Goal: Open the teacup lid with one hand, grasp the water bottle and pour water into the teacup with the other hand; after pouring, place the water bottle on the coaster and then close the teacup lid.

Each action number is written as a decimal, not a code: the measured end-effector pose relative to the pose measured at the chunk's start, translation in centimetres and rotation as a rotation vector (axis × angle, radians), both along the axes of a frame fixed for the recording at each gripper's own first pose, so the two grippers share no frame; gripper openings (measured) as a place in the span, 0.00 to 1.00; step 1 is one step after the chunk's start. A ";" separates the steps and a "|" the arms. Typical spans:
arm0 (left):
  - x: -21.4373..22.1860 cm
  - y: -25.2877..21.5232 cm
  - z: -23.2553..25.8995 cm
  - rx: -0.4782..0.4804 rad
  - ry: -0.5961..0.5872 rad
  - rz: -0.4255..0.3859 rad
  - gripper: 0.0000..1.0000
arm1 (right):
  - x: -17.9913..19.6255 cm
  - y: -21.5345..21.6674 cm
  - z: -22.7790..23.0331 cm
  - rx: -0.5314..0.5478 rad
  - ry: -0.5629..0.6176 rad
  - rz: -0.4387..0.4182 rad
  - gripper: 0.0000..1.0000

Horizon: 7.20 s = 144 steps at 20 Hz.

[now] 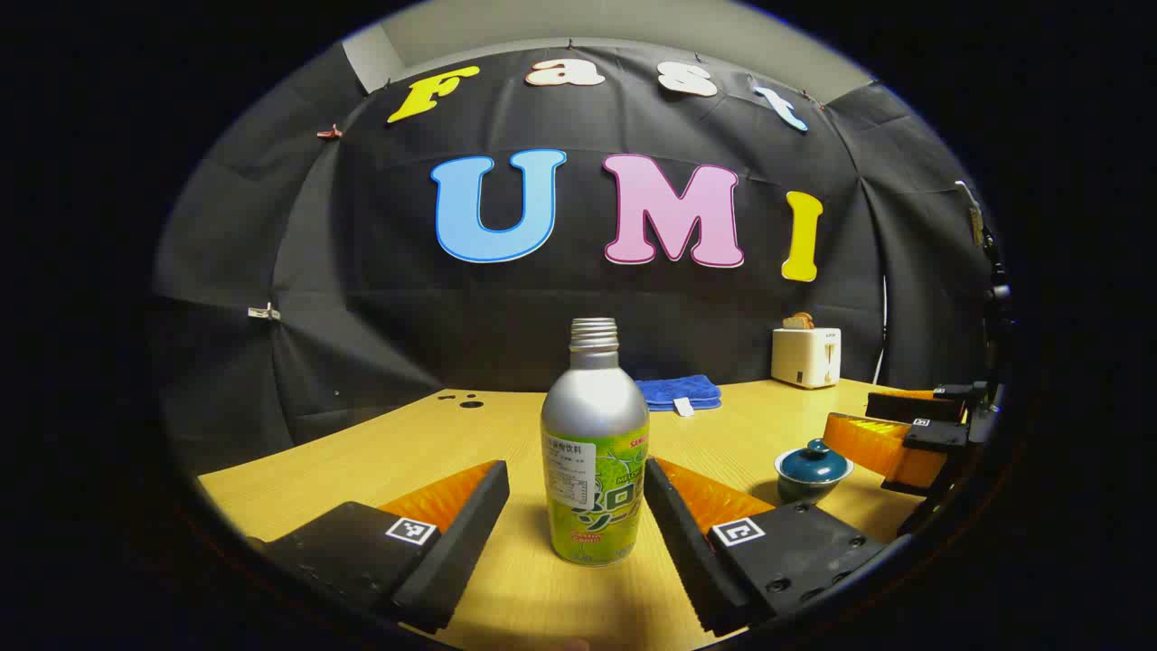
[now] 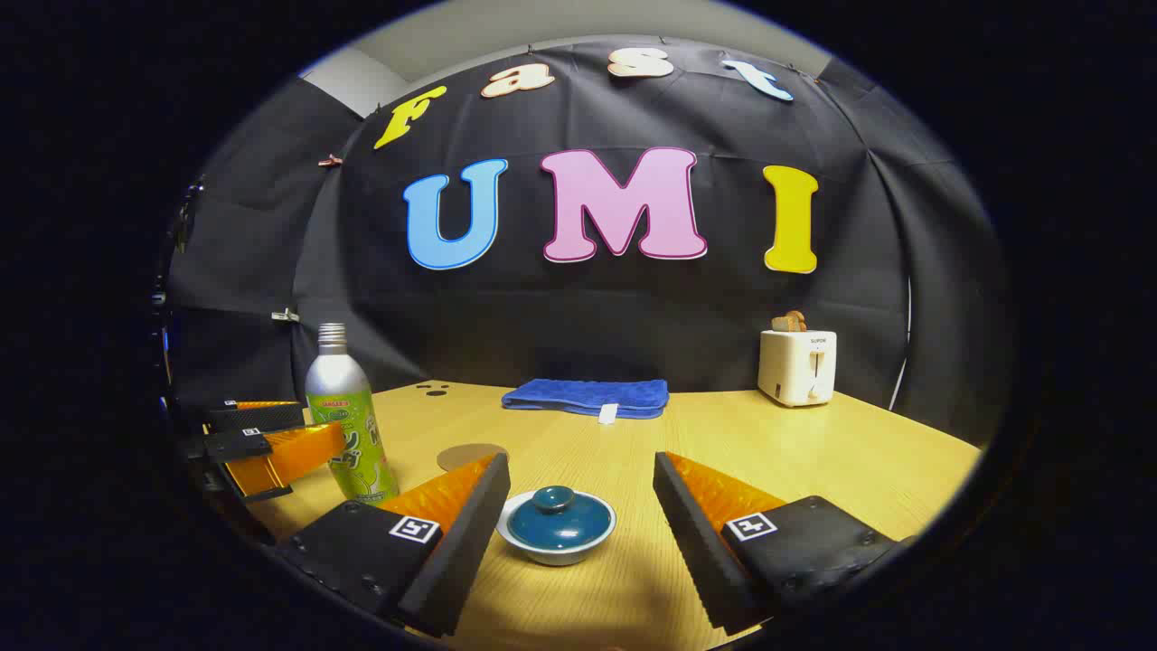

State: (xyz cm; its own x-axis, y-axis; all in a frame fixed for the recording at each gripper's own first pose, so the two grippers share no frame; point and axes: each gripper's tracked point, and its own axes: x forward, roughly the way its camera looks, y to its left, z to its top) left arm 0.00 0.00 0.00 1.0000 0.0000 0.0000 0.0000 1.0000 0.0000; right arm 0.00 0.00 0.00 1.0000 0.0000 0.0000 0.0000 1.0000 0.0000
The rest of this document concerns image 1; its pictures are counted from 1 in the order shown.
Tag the silver green water bottle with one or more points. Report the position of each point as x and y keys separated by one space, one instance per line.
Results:
x=592 y=407

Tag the copper clip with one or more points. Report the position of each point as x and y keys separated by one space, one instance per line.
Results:
x=330 y=133

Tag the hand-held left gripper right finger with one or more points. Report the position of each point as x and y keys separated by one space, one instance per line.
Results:
x=682 y=551

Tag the teal teacup lid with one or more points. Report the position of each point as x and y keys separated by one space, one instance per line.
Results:
x=813 y=463

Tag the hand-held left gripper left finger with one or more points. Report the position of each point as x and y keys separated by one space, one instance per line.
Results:
x=452 y=551

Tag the toast slice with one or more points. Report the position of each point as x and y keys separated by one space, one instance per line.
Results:
x=798 y=321

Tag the teal teacup white inside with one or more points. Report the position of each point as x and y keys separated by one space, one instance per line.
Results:
x=804 y=491

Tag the black backdrop cloth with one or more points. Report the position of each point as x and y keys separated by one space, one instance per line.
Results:
x=362 y=271

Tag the white toaster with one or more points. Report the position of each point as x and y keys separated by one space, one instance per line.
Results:
x=804 y=357

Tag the white clip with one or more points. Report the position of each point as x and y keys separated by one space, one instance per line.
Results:
x=263 y=313

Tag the blue folded towel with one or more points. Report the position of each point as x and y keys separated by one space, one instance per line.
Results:
x=673 y=391

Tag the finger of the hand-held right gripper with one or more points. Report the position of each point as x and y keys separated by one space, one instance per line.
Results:
x=913 y=407
x=881 y=448

